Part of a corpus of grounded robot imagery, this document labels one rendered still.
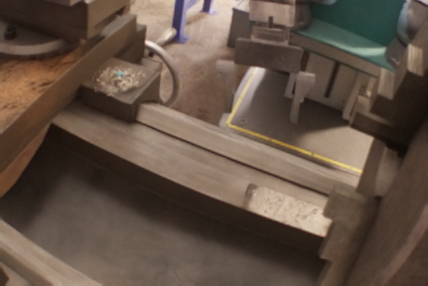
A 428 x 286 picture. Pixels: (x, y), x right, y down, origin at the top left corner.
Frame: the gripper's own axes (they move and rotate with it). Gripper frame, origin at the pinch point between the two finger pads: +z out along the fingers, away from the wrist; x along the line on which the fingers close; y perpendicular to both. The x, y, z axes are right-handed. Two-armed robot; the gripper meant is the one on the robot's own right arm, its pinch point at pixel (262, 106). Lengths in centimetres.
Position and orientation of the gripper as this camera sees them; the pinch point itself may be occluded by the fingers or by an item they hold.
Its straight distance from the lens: 84.1
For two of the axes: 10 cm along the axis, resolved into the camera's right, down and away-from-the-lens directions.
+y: 1.7, -2.8, 9.4
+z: -0.9, 9.5, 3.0
